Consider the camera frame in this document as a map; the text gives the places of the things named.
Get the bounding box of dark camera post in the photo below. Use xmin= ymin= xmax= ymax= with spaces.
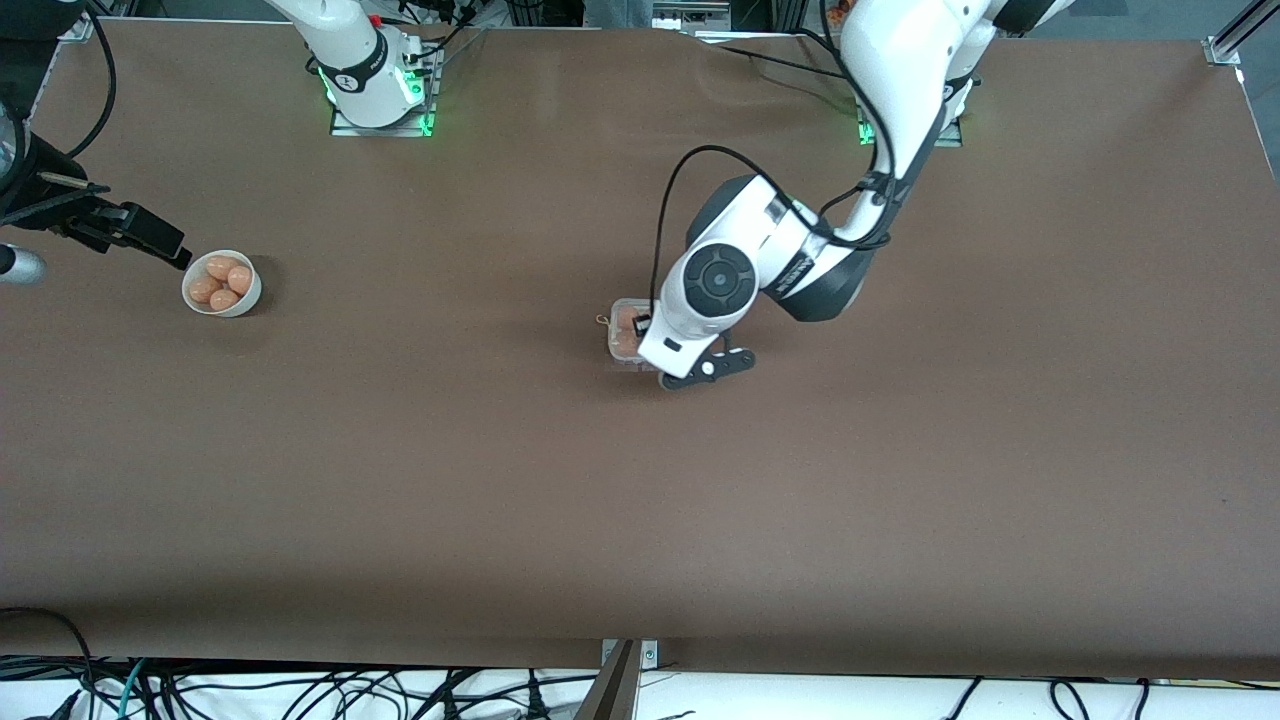
xmin=575 ymin=640 xmax=641 ymax=720

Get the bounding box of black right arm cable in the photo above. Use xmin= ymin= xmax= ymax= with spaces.
xmin=60 ymin=0 xmax=119 ymax=161

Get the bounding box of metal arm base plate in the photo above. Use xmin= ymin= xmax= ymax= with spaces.
xmin=330 ymin=40 xmax=441 ymax=139
xmin=857 ymin=60 xmax=964 ymax=148

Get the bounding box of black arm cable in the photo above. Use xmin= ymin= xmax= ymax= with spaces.
xmin=650 ymin=145 xmax=896 ymax=331
xmin=60 ymin=0 xmax=119 ymax=161

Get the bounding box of metal equipment frame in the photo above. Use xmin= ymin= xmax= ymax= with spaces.
xmin=655 ymin=0 xmax=731 ymax=31

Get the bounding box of clear plastic egg box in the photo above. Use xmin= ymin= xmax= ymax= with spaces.
xmin=607 ymin=298 xmax=666 ymax=374

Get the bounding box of brown table cover sheet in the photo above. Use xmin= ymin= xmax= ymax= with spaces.
xmin=0 ymin=18 xmax=1280 ymax=681

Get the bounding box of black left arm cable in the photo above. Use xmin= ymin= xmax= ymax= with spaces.
xmin=650 ymin=145 xmax=896 ymax=331

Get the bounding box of person in grey trousers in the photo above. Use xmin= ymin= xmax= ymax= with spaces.
xmin=585 ymin=0 xmax=651 ymax=29

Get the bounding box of teal cable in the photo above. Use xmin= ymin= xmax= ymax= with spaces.
xmin=118 ymin=658 xmax=149 ymax=720

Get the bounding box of white round bowl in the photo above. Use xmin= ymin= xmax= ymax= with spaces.
xmin=182 ymin=249 xmax=263 ymax=317

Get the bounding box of aluminium frame profile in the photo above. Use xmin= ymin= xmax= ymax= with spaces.
xmin=1205 ymin=0 xmax=1280 ymax=66

